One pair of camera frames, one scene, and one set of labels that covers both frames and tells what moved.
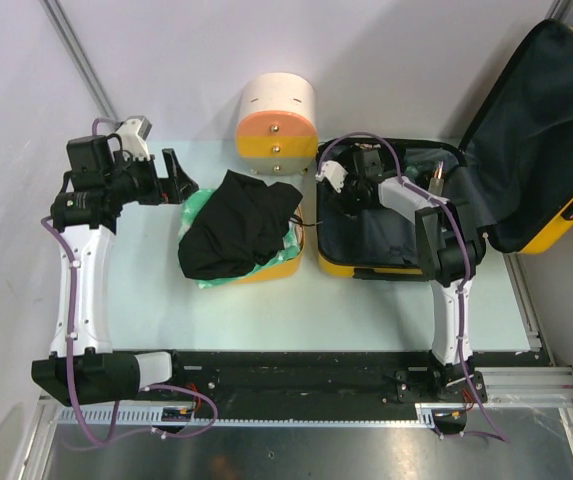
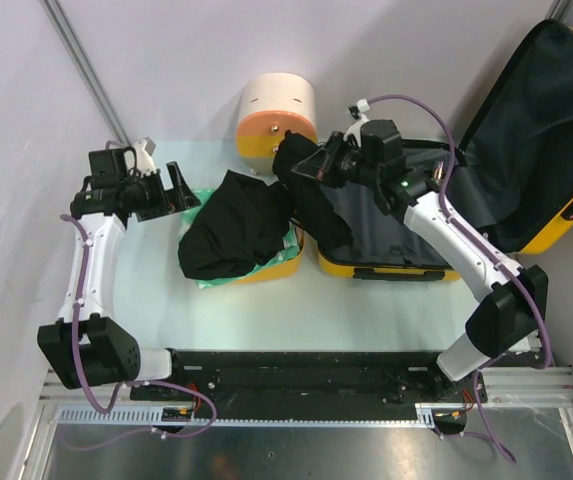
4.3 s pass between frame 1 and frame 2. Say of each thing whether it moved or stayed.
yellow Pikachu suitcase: stayed
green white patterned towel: stayed
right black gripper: moved
